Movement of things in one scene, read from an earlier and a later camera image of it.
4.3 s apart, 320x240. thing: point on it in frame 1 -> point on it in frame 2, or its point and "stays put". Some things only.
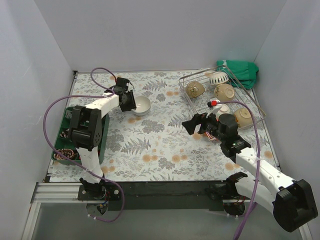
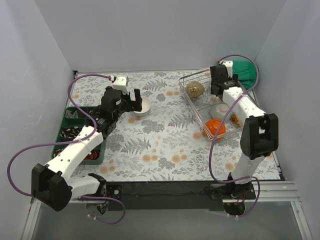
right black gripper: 200,124 -> 216,81
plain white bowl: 143,104 stays put
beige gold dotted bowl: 194,89 stays put
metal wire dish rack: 220,87 stays put
